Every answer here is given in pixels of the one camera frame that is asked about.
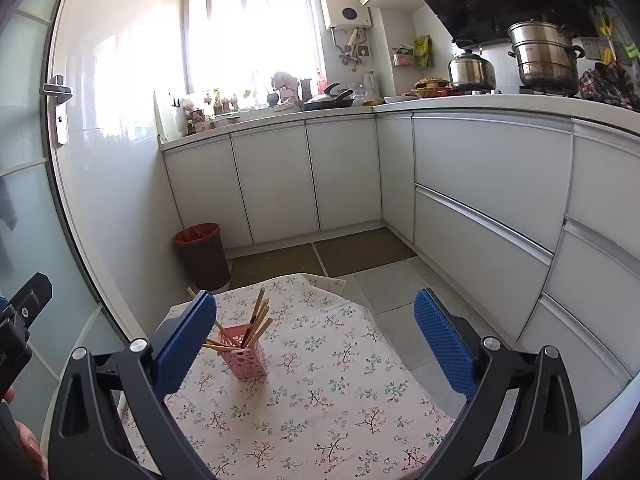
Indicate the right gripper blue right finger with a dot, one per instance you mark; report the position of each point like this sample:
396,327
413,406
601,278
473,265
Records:
519,420

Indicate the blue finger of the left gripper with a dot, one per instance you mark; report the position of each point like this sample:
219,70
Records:
31,299

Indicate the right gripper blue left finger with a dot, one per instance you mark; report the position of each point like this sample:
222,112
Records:
87,439

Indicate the white kitchen cabinets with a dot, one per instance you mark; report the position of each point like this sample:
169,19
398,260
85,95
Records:
527,205

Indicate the person left hand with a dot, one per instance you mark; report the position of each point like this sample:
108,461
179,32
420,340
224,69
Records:
21,457

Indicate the glass sliding door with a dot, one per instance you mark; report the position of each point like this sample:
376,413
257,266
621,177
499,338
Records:
32,235

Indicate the pink perforated utensil holder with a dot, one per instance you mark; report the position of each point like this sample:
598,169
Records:
245,363

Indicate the brown trash bin red liner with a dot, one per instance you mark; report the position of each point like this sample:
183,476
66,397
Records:
201,252

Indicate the black frying pan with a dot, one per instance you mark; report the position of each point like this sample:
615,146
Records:
332,97

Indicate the basket of food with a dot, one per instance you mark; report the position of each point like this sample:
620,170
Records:
429,87

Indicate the plaid cloth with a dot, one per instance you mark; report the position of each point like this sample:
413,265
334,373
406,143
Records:
608,84

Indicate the steel kettle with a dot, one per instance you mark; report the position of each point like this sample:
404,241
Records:
469,71

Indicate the steel steamer pot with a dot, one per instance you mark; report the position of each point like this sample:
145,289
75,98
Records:
546,56

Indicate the white water heater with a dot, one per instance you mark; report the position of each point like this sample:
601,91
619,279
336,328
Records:
345,14

